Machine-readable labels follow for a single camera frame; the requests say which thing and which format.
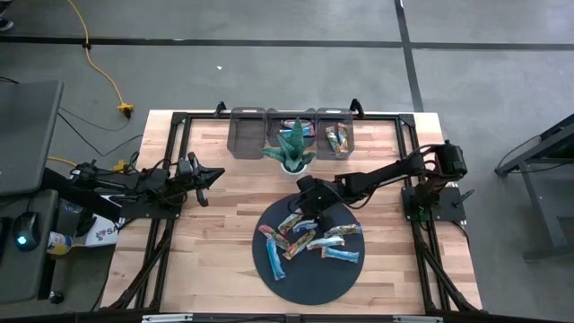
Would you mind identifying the white round plant pot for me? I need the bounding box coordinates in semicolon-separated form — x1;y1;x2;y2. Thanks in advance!
279;161;309;184

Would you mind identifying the black floor cable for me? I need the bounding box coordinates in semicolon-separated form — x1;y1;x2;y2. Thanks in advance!
57;105;132;133
57;112;145;159

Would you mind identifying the green snake plant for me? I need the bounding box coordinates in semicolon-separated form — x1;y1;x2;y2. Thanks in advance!
260;117;317;174

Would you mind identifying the silver metal bracket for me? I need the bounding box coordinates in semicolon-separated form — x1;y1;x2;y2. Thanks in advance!
141;313;195;323
392;315;444;323

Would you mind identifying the blue white granola bar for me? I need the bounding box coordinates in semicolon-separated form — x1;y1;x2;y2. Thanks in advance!
291;219;319;235

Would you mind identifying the blue orange-ended granola bar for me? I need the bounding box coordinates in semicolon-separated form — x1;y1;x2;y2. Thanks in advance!
320;246;361;265

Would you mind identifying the yellow cable with connector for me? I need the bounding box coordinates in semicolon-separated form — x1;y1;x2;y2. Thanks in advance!
47;154;130;175

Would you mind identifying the green red granola bar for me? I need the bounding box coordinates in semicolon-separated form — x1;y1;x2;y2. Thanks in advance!
277;212;305;236
257;223;291;251

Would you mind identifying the black aluminium table frame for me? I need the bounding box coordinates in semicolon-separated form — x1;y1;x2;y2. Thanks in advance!
100;98;484;323

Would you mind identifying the round black plate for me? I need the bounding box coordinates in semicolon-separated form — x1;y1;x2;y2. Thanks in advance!
251;193;366;307

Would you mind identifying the yellow extension cord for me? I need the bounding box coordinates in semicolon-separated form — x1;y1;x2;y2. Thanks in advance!
65;0;136;120

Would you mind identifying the black slanted bar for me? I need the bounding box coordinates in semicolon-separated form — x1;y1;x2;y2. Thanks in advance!
40;166;123;222

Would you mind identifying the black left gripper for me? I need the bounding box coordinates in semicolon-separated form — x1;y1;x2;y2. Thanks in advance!
190;151;225;208

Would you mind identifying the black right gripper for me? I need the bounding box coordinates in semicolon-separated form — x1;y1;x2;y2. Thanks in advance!
293;174;349;232

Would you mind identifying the orange labelled snack packet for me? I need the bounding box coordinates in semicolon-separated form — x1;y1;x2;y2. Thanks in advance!
305;235;347;251

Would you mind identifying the white printed box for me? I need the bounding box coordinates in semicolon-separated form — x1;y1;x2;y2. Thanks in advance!
83;214;126;249

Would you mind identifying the green orange granola bar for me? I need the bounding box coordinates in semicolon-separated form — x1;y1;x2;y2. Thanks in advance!
324;126;343;154
336;122;351;152
283;229;317;262

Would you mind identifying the black computer mouse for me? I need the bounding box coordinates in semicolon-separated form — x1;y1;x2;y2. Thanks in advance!
12;211;42;253

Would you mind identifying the grey metal stand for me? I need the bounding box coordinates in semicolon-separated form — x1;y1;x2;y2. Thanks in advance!
494;114;574;262

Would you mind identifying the dark grey side desk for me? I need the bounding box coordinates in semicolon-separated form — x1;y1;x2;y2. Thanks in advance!
0;188;60;306

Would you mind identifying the yellow white bottle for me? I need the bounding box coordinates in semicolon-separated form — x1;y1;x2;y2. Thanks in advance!
46;230;74;257

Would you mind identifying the dark grey monitor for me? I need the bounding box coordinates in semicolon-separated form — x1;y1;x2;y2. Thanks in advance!
0;79;65;197

